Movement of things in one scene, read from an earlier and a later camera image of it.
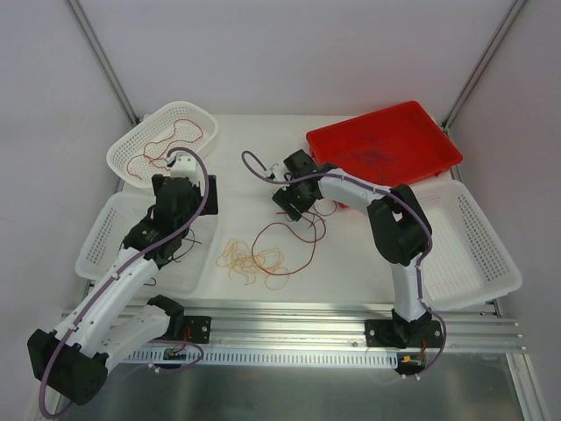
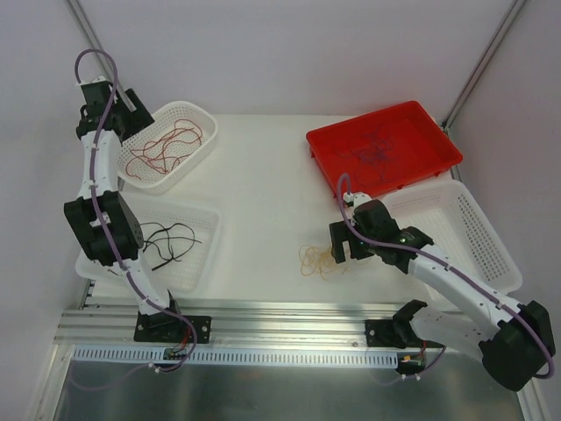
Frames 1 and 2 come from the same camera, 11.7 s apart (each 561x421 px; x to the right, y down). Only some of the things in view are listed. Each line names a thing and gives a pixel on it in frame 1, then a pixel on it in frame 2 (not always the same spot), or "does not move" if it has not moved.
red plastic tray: (396, 146) does not move
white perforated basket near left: (105, 221) does not move
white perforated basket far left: (140, 151) does not move
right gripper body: (288, 200) to (344, 238)
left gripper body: (210, 195) to (138, 113)
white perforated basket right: (468, 263) does not move
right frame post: (480, 68) does not move
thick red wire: (286, 227) to (164, 153)
